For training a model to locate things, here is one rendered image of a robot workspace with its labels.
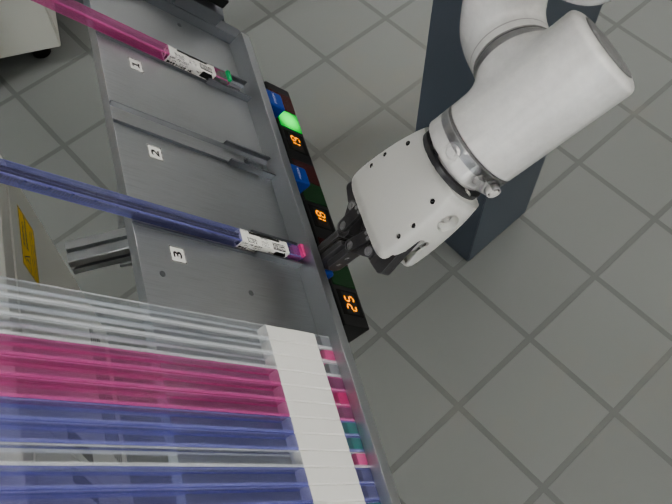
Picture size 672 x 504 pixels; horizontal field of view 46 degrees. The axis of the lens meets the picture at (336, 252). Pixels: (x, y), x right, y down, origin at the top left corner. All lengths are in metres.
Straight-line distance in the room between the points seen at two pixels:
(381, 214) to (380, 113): 1.11
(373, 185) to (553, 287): 0.93
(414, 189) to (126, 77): 0.29
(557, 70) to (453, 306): 0.97
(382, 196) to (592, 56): 0.22
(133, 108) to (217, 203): 0.11
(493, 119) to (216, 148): 0.28
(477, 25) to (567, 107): 0.12
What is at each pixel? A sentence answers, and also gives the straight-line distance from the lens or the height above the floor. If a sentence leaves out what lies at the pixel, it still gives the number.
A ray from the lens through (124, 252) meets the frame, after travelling 1.30.
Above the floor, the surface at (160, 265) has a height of 0.84.
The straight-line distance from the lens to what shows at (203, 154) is 0.78.
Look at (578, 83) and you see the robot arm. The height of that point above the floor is 0.93.
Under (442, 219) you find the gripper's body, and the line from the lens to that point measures 0.72.
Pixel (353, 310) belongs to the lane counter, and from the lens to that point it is 0.83.
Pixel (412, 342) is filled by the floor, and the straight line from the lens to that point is 1.54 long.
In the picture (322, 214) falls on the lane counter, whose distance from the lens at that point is 0.89.
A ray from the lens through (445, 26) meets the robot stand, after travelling 1.26.
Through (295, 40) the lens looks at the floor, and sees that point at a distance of 1.99.
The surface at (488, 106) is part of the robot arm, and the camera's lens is 0.68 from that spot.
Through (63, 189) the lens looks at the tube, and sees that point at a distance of 0.62.
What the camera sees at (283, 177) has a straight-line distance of 0.82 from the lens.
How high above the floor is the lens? 1.40
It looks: 60 degrees down
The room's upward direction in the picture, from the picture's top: straight up
